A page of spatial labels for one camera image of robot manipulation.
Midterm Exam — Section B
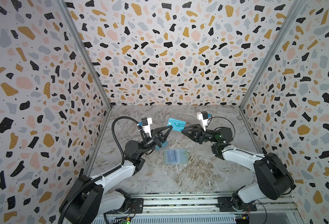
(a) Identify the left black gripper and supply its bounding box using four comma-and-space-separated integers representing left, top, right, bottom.
139, 127, 173, 159

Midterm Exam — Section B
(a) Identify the light blue credit card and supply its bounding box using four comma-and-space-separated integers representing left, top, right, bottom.
159, 141, 169, 150

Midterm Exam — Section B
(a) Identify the teal VIP credit card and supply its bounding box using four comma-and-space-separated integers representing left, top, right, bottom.
167, 118, 186, 132

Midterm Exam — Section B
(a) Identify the green card holder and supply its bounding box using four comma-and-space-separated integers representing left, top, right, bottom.
164, 149, 189, 165

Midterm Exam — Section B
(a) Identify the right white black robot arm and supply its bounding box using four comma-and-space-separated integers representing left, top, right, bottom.
181, 125, 295, 210

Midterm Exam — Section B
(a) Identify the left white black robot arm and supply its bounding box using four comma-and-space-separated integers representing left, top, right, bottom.
58, 126, 173, 224

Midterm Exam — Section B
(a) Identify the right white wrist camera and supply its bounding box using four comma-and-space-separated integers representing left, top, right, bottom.
196, 111, 212, 131

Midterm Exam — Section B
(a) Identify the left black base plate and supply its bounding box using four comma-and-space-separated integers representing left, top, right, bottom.
107, 198, 144, 215

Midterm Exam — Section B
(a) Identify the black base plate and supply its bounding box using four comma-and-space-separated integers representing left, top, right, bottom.
107, 198, 144, 215
216, 197, 257, 212

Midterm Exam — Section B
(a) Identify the aluminium rail frame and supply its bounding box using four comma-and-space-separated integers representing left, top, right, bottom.
94, 192, 304, 224

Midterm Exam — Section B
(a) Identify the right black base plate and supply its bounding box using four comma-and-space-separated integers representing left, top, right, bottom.
216, 197, 257, 212

